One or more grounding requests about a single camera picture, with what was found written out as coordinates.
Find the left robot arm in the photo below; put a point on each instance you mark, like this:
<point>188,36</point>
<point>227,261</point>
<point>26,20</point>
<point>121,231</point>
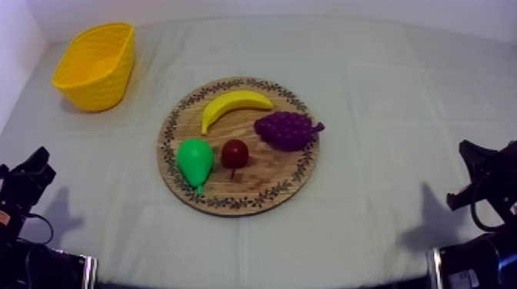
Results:
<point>36,266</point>

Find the small red fruit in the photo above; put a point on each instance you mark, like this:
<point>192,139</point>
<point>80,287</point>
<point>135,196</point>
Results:
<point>234,154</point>

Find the round wooden board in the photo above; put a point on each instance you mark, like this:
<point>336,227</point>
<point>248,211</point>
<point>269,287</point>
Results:
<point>258,177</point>

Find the yellow plastic basket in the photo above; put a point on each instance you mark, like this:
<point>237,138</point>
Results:
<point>97,76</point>

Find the yellow toy banana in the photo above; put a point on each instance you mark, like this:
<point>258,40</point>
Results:
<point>230,103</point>

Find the green toy pear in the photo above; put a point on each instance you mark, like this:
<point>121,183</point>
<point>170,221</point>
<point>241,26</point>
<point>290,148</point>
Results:
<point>196,161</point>

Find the silver metal bar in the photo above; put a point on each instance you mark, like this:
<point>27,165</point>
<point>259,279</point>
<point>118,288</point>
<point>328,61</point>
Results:
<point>89,272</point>
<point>434,268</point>

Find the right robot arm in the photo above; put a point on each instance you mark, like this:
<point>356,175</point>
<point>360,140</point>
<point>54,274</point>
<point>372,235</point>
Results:
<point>476,262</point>

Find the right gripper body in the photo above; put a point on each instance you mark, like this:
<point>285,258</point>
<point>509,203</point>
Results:
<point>488,173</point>

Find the purple toy grapes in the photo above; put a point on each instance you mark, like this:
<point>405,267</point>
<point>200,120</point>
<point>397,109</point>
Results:
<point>286,131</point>

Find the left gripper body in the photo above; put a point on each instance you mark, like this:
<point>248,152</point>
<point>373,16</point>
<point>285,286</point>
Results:
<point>22,181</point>

